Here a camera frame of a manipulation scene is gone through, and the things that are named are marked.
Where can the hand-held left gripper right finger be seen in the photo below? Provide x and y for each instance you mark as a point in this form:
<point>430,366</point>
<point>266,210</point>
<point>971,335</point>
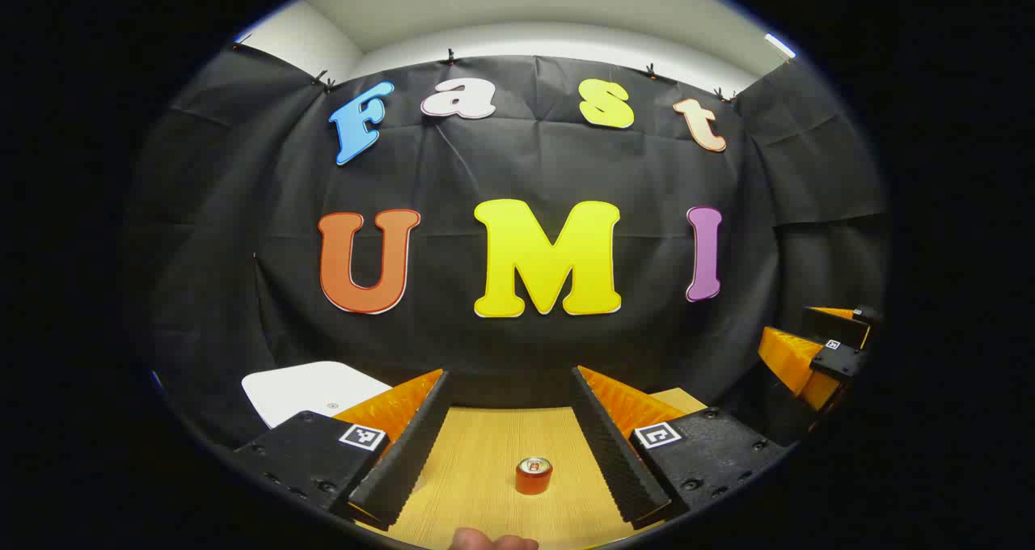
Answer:
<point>614,453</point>

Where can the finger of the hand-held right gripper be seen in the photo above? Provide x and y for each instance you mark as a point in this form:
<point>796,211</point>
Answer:
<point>833,323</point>
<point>841,361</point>

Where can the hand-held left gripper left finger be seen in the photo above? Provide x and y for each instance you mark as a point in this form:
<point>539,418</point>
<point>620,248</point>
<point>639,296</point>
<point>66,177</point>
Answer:
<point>404,461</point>

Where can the red pop can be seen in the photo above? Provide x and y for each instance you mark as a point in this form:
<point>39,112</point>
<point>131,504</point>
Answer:
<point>534,477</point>

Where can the white desktop garbage bin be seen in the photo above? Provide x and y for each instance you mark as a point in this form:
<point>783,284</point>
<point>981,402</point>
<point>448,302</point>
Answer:
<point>307,388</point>

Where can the wooden desktop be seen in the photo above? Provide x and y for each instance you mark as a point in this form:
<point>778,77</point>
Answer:
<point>485,453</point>

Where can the ceiling light panel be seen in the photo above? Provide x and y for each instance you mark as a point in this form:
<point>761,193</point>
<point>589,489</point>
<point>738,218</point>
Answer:
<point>780,45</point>

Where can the black backdrop cloth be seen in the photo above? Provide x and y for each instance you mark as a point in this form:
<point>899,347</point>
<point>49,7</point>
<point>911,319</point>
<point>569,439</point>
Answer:
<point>525,162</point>

